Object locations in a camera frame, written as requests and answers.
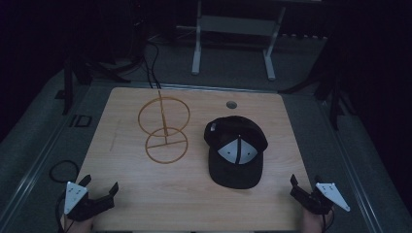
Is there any person's right hand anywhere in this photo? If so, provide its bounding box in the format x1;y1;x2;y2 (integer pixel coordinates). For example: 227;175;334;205
302;208;334;233

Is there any white metal stand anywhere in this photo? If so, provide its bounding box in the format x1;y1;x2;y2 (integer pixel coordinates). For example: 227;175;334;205
190;0;287;82

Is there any black rectangular floor bracket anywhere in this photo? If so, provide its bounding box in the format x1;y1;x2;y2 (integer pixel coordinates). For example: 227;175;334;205
69;114;93;128

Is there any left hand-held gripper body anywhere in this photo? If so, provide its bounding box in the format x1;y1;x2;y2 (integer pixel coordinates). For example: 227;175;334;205
63;181;116;223

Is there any gold wire hat stand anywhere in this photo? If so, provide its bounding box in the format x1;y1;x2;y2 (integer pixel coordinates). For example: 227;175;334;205
137;89;191;165

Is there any person's left hand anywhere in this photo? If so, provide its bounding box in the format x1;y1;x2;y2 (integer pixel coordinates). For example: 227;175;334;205
60;213;95;233

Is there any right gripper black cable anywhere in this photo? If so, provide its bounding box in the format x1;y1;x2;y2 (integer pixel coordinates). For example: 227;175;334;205
320;210;335;233

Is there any black baseball cap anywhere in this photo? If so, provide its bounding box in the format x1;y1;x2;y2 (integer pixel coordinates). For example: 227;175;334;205
203;115;269;190

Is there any black cable loop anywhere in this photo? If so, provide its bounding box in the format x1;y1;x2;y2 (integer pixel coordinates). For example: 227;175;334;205
49;159;81;184

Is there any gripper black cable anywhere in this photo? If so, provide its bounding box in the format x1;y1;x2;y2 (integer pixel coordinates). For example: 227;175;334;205
54;191;71;233
320;210;335;233

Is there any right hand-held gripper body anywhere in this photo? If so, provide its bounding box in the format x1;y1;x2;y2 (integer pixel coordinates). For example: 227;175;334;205
295;182;352;216

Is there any black tripod stand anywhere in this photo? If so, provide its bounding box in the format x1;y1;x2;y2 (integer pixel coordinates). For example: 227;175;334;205
278;42;358;131
62;52;131;117

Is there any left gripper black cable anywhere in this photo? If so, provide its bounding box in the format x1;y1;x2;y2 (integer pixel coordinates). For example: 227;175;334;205
54;191;71;233

